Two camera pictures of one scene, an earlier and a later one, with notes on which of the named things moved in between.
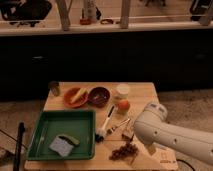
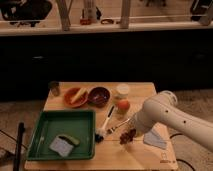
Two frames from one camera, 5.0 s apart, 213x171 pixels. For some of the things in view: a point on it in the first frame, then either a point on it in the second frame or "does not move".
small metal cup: [54, 88] does not move
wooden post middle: [124, 19] does not move
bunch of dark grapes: [129, 151] to [127, 137]
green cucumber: [69, 139] does not move
